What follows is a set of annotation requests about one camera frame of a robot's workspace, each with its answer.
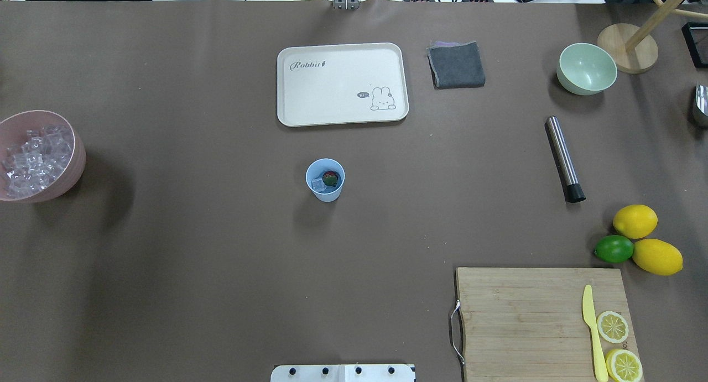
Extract red strawberry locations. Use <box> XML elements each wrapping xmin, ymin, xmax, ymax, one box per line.
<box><xmin>321</xmin><ymin>170</ymin><xmax>340</xmax><ymax>187</ymax></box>

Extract ice cubes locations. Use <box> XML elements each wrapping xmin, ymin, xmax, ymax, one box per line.
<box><xmin>310</xmin><ymin>177</ymin><xmax>328</xmax><ymax>193</ymax></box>

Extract light blue plastic cup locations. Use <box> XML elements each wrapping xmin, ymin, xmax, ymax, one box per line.
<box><xmin>305</xmin><ymin>158</ymin><xmax>346</xmax><ymax>202</ymax></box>

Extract steel muddler black tip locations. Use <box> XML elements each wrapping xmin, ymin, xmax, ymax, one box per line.
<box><xmin>545</xmin><ymin>116</ymin><xmax>586</xmax><ymax>203</ymax></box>

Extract pink bowl of ice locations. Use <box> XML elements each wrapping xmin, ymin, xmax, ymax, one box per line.
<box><xmin>1</xmin><ymin>110</ymin><xmax>86</xmax><ymax>203</ymax></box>

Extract cream rabbit tray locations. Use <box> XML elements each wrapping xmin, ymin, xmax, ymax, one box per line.
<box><xmin>277</xmin><ymin>43</ymin><xmax>409</xmax><ymax>127</ymax></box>

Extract grey folded cloth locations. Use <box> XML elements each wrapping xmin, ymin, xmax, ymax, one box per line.
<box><xmin>426</xmin><ymin>40</ymin><xmax>486</xmax><ymax>89</ymax></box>

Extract wooden cutting board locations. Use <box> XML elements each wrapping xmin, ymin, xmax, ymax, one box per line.
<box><xmin>454</xmin><ymin>267</ymin><xmax>639</xmax><ymax>381</ymax></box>

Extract mint green bowl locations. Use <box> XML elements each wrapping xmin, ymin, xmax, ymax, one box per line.
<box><xmin>556</xmin><ymin>43</ymin><xmax>618</xmax><ymax>96</ymax></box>

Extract yellow plastic knife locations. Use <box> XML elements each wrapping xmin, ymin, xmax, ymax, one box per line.
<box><xmin>581</xmin><ymin>285</ymin><xmax>609</xmax><ymax>381</ymax></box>

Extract green lime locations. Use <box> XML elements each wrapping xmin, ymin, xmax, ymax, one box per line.
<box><xmin>594</xmin><ymin>235</ymin><xmax>635</xmax><ymax>264</ymax></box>

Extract yellow lemon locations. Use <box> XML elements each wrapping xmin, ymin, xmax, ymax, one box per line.
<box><xmin>632</xmin><ymin>238</ymin><xmax>683</xmax><ymax>276</ymax></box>
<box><xmin>612</xmin><ymin>204</ymin><xmax>658</xmax><ymax>239</ymax></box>

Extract lemon slice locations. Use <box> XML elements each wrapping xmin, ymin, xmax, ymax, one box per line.
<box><xmin>605</xmin><ymin>349</ymin><xmax>644</xmax><ymax>381</ymax></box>
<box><xmin>596</xmin><ymin>311</ymin><xmax>630</xmax><ymax>344</ymax></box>

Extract wooden mug tree stand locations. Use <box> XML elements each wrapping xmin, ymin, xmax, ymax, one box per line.
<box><xmin>597</xmin><ymin>0</ymin><xmax>707</xmax><ymax>74</ymax></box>

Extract black glass tray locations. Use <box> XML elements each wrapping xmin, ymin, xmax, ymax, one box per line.
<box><xmin>681</xmin><ymin>22</ymin><xmax>707</xmax><ymax>68</ymax></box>

